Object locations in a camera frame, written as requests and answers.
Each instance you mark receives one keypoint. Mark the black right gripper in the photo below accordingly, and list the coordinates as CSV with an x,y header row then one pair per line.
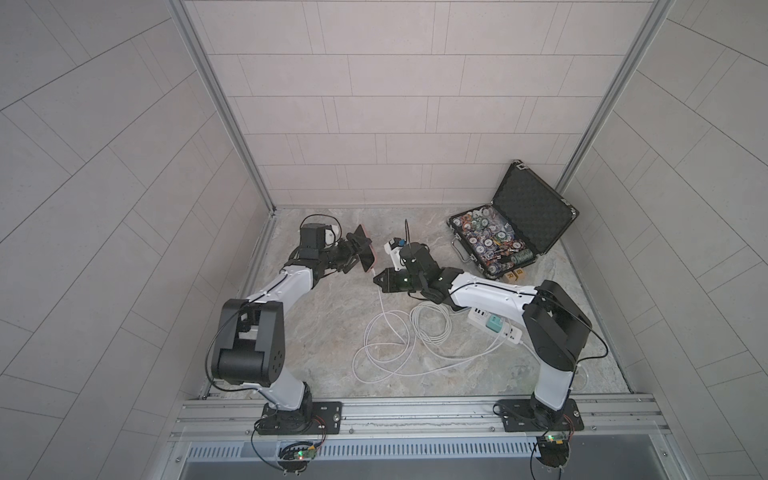
x,y
389,276

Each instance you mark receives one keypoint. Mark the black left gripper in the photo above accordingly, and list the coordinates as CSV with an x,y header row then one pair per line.
x,y
354,251

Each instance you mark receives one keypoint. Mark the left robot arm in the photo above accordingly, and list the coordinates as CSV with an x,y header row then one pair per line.
x,y
248,350

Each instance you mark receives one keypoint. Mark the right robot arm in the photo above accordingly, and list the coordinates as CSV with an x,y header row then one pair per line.
x,y
546,314

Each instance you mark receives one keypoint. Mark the wooden dice blocks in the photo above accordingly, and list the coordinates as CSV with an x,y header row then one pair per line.
x,y
515,276

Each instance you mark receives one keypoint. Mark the white power strip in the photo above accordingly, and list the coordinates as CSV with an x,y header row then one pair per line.
x,y
498,327

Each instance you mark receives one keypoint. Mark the black poker chip case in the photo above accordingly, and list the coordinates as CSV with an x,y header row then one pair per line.
x,y
525,218

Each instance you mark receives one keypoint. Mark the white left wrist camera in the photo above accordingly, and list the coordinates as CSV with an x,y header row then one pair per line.
x,y
330,235

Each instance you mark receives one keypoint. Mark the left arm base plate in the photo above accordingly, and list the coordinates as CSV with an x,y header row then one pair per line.
x,y
323,417

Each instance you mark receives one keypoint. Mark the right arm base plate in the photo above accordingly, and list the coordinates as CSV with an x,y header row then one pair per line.
x,y
530,415

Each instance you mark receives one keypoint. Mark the aluminium front rail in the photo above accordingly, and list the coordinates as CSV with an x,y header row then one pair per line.
x,y
419,417

